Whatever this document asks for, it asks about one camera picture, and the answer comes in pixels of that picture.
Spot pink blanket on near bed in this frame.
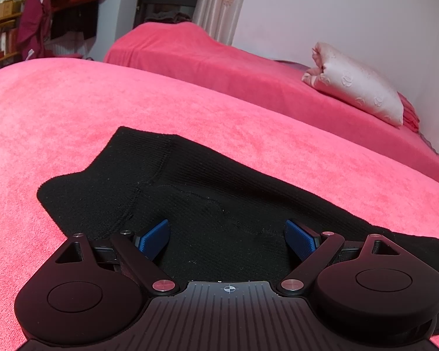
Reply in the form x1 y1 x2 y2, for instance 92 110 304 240
0 58 439 350

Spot pink-covered far bed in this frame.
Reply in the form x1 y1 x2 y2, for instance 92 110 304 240
104 22 439 182

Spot black knit pants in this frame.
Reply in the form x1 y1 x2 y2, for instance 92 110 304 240
37 127 439 284

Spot wooden shelf with boxes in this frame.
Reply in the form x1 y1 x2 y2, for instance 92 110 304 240
0 0 23 67

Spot hanging clothes on rack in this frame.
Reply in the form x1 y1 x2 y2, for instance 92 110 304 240
19 0 111 42

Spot maroon hanging garment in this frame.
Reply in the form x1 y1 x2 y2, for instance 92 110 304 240
16 0 51 61

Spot folded cream quilt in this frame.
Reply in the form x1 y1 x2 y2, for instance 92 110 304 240
301 42 404 127

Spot folded pink blanket stack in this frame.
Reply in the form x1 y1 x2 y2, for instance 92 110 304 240
398 94 420 133

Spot pink patterned curtain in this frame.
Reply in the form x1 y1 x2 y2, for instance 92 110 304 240
192 0 243 45

